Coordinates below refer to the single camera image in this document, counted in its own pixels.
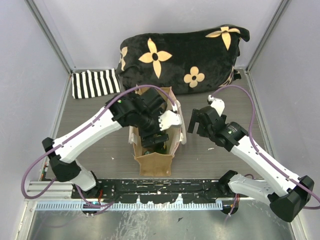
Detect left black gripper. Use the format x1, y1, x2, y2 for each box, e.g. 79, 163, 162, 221
136, 107, 170, 147

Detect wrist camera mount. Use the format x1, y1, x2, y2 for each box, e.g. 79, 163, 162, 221
158, 110, 182, 131
207, 95, 225, 117

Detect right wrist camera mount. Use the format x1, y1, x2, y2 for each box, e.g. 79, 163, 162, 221
207, 95, 225, 117

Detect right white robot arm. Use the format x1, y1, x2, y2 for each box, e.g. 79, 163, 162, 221
187, 106, 315, 223

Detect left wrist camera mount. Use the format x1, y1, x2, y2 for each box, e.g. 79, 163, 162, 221
158, 110, 182, 131

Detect aluminium front rail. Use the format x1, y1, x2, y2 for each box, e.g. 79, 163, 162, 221
33, 181, 233, 214

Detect green glass bottle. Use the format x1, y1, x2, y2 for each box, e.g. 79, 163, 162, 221
143, 142, 167, 155

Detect black white striped cloth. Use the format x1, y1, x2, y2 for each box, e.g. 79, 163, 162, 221
71, 68, 121, 100

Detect brown jute canvas bag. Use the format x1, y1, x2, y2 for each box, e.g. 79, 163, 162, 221
128, 86, 187, 177

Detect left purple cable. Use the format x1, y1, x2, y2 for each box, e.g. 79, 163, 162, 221
21, 84, 178, 217

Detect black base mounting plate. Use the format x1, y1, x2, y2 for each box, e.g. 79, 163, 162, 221
86, 178, 235, 204

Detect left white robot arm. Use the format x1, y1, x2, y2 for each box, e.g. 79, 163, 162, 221
42, 88, 169, 198

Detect black floral plush pillow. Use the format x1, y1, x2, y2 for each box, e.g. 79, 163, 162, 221
115, 24, 251, 95

